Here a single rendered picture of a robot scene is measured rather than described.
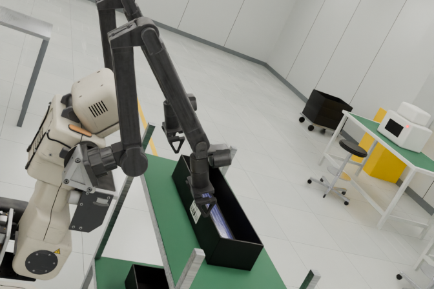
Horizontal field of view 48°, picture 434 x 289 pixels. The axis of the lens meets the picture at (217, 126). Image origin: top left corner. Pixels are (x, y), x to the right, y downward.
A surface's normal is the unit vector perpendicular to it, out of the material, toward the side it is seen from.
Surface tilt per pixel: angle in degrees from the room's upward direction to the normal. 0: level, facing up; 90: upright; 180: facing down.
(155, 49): 90
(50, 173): 90
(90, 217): 90
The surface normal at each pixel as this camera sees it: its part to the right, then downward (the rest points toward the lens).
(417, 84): -0.88, -0.26
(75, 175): 0.29, 0.43
